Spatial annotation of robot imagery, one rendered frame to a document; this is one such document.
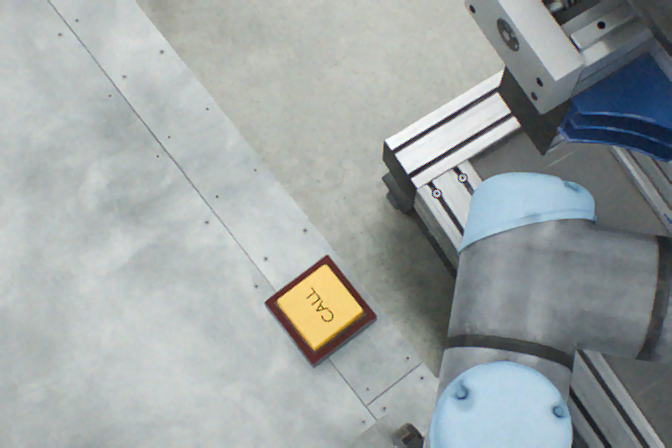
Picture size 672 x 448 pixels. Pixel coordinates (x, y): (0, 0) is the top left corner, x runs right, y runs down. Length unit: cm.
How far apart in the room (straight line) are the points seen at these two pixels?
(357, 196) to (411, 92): 20
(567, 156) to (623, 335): 123
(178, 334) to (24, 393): 16
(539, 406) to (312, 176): 148
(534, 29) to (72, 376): 55
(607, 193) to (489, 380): 127
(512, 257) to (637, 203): 123
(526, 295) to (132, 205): 66
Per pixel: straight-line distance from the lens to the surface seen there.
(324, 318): 126
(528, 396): 72
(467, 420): 72
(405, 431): 97
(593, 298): 76
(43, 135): 138
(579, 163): 198
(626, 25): 122
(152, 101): 137
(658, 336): 77
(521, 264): 75
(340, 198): 216
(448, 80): 223
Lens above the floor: 207
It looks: 75 degrees down
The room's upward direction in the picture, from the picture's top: 2 degrees counter-clockwise
